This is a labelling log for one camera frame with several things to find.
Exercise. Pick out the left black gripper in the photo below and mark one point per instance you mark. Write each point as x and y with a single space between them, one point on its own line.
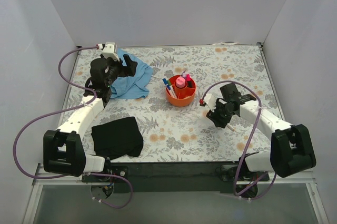
120 66

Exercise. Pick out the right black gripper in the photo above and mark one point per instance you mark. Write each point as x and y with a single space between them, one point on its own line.
218 115

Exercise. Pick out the orange cap marker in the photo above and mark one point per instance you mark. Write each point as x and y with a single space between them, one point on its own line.
230 127

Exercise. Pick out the blue cap marker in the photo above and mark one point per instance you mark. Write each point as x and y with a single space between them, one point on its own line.
167 87

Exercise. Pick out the pink black highlighter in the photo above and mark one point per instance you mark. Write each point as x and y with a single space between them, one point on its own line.
189 81

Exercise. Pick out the pink glue bottle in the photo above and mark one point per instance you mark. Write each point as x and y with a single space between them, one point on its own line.
180 82

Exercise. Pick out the green cap marker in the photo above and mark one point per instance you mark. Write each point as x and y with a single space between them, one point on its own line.
170 85

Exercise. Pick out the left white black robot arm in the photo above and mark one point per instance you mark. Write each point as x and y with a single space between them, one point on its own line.
63 151

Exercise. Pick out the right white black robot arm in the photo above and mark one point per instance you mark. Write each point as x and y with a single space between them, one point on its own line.
291 149

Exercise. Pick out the blue cloth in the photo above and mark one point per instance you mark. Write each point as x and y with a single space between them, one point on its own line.
132 87

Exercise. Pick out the floral table mat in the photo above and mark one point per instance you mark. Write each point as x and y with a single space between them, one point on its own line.
186 134

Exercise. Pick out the orange round organizer container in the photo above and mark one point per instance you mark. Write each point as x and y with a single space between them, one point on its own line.
182 97

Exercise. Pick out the black cloth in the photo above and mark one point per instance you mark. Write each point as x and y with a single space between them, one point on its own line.
118 138

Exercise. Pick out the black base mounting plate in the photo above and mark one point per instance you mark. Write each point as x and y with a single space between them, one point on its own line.
178 176

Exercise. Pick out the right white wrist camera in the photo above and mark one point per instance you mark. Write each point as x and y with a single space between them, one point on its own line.
210 101

